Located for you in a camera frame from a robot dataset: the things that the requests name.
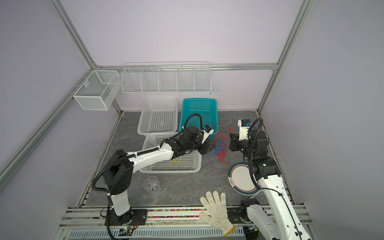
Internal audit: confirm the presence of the red cable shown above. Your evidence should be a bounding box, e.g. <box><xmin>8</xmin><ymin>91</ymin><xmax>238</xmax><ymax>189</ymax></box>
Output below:
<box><xmin>209</xmin><ymin>121</ymin><xmax>234</xmax><ymax>168</ymax></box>

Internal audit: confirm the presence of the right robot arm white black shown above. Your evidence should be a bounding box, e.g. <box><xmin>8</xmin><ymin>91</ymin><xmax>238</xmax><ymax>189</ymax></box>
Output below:
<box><xmin>229</xmin><ymin>118</ymin><xmax>312</xmax><ymax>240</ymax></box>

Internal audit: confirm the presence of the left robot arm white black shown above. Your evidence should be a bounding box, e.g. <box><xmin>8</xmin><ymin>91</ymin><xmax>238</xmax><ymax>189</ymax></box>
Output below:
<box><xmin>91</xmin><ymin>114</ymin><xmax>214</xmax><ymax>226</ymax></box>

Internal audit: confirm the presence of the front white plastic basket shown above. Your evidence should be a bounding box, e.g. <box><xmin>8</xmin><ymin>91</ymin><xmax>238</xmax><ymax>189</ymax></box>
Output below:
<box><xmin>139</xmin><ymin>132</ymin><xmax>202</xmax><ymax>174</ymax></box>

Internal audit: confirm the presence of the white plastic basket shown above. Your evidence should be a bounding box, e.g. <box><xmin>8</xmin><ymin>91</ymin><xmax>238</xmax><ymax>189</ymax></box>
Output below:
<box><xmin>137</xmin><ymin>98</ymin><xmax>179</xmax><ymax>136</ymax></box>
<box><xmin>139</xmin><ymin>132</ymin><xmax>202</xmax><ymax>174</ymax></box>

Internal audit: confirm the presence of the white plate green rim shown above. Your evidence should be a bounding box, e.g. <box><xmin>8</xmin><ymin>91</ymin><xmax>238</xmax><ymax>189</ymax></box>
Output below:
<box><xmin>228</xmin><ymin>161</ymin><xmax>259</xmax><ymax>196</ymax></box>

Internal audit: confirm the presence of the teal plastic basket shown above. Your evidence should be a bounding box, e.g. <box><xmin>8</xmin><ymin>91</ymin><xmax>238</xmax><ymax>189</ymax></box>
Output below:
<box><xmin>179</xmin><ymin>98</ymin><xmax>219</xmax><ymax>139</ymax></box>

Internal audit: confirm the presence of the rear white plastic basket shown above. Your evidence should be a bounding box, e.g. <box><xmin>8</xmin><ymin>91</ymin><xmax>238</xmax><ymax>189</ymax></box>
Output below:
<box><xmin>137</xmin><ymin>98</ymin><xmax>179</xmax><ymax>136</ymax></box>

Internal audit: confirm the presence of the white knit work glove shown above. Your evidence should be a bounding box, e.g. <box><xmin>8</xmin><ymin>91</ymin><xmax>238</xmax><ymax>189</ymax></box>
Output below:
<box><xmin>199</xmin><ymin>191</ymin><xmax>236</xmax><ymax>237</ymax></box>

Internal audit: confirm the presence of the clear plastic cup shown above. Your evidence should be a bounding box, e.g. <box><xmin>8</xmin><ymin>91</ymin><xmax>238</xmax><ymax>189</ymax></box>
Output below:
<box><xmin>143</xmin><ymin>176</ymin><xmax>161</xmax><ymax>194</ymax></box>

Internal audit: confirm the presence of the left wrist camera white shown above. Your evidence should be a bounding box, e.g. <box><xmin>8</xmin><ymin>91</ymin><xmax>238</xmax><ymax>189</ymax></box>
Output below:
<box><xmin>201</xmin><ymin>125</ymin><xmax>214</xmax><ymax>144</ymax></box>

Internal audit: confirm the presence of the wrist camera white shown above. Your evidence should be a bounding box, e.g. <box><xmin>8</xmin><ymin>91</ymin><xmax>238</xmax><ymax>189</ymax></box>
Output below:
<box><xmin>238</xmin><ymin>119</ymin><xmax>252</xmax><ymax>141</ymax></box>
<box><xmin>201</xmin><ymin>125</ymin><xmax>214</xmax><ymax>144</ymax></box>

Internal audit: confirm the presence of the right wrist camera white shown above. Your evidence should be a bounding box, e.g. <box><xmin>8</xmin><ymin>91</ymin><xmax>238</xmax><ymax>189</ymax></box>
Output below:
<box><xmin>238</xmin><ymin>119</ymin><xmax>252</xmax><ymax>141</ymax></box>

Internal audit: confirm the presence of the white wire rack shelf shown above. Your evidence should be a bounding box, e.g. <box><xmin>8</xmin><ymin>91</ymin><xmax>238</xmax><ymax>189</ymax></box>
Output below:
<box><xmin>121</xmin><ymin>62</ymin><xmax>212</xmax><ymax>94</ymax></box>

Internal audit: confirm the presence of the white mesh wall box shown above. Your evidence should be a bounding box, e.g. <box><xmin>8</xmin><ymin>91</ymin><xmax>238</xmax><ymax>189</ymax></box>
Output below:
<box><xmin>74</xmin><ymin>70</ymin><xmax>122</xmax><ymax>111</ymax></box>

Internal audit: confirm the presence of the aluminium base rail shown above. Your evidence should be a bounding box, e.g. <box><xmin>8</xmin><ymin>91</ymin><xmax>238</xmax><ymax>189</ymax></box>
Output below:
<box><xmin>59</xmin><ymin>205</ymin><xmax>313</xmax><ymax>229</ymax></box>

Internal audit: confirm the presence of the aluminium frame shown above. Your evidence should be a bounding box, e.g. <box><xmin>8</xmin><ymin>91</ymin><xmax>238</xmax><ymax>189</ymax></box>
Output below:
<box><xmin>1</xmin><ymin>1</ymin><xmax>314</xmax><ymax>190</ymax></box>

